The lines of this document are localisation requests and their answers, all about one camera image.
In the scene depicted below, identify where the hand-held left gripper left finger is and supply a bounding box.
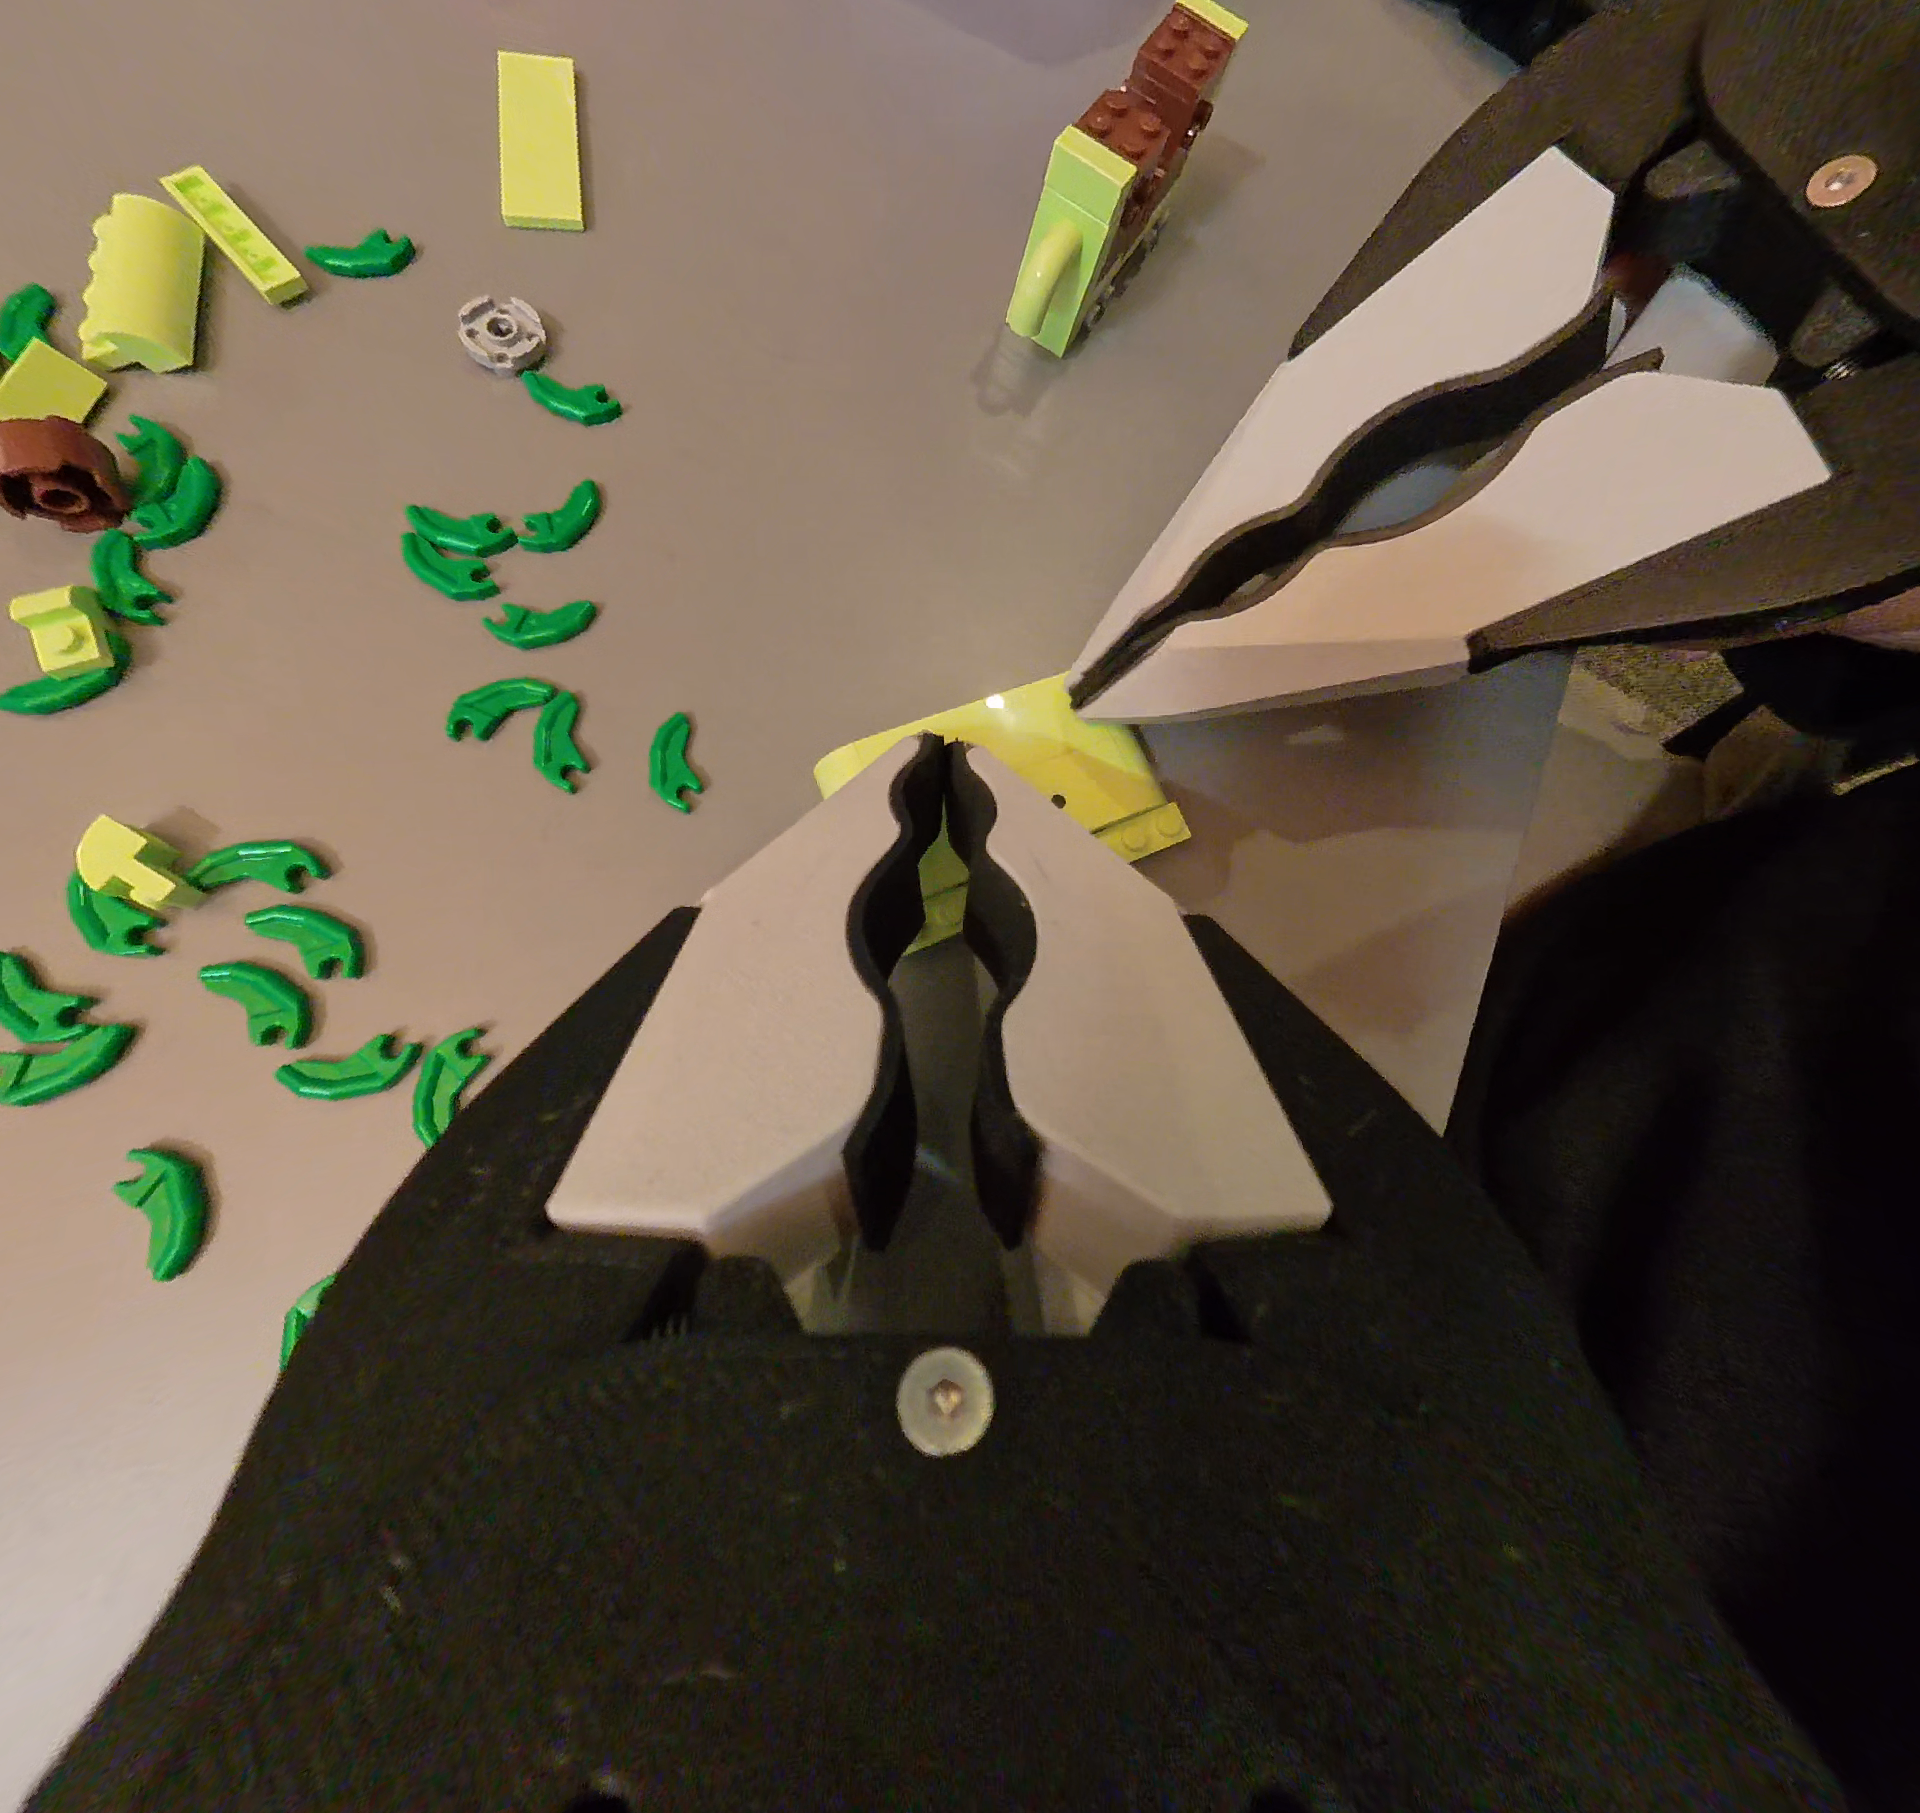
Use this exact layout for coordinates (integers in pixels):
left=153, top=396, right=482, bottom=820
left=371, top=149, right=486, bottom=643
left=548, top=735, right=950, bottom=1311

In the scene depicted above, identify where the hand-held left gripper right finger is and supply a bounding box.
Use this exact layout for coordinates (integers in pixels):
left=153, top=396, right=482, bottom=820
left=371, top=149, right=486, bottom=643
left=943, top=739, right=1337, bottom=1333

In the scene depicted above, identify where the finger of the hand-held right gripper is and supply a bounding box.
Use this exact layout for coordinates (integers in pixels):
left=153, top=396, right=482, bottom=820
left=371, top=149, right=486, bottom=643
left=1071, top=346, right=1837, bottom=727
left=1069, top=145, right=1620, bottom=707

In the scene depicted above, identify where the grey round plate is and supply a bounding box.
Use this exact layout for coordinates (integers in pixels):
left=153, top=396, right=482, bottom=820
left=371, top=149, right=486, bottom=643
left=457, top=292, right=545, bottom=378

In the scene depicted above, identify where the brown and lime trunk build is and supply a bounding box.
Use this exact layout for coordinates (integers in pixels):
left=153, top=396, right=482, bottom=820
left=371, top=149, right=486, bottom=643
left=1003, top=0, right=1254, bottom=363

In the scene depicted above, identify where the brown and lime brick assembly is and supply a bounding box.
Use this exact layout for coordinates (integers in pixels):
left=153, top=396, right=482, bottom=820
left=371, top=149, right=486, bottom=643
left=815, top=676, right=1190, bottom=945

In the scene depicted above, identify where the narrow lime studded plate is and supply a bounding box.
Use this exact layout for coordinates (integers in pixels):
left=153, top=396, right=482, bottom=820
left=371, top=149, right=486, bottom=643
left=156, top=164, right=309, bottom=308

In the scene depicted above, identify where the lime rounded corner piece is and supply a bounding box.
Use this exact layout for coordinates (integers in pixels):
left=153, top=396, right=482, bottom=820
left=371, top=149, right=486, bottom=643
left=75, top=815, right=204, bottom=907

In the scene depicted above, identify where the brown stump piece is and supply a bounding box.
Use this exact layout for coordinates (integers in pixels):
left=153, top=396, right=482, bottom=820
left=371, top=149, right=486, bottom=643
left=0, top=418, right=129, bottom=533

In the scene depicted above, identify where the small lime stud piece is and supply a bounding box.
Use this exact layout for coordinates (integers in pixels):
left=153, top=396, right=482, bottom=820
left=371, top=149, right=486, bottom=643
left=6, top=588, right=121, bottom=679

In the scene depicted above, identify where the scatter of green leaf pieces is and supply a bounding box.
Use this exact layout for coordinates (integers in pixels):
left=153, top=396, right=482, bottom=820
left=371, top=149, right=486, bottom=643
left=0, top=231, right=706, bottom=1372

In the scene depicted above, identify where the person's black clothing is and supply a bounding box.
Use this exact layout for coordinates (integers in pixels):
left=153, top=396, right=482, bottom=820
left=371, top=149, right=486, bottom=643
left=1447, top=734, right=1920, bottom=1813

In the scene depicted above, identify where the small lime square tile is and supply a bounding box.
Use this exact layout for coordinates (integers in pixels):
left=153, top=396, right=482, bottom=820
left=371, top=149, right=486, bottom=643
left=0, top=340, right=111, bottom=425

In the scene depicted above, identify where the large lime half-round brick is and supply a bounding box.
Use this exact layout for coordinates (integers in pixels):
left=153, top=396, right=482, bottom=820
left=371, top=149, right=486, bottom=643
left=76, top=192, right=207, bottom=377

